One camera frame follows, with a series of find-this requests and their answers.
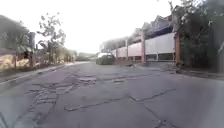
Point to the concrete kerb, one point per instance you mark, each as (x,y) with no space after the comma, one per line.
(26,76)

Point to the low wall with pillars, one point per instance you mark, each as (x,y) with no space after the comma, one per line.
(20,60)

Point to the dark car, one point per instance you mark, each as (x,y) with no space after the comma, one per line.
(105,58)

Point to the building with dark roof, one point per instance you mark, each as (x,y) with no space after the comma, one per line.
(156,26)

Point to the thin leafy tree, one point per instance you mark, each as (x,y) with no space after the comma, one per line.
(50,36)

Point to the dark trees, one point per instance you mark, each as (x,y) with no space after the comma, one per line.
(203,36)

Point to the white panel wall with pillars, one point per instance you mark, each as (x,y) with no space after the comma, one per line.
(150,48)

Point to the grey asphalt road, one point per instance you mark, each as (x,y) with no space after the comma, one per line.
(113,100)

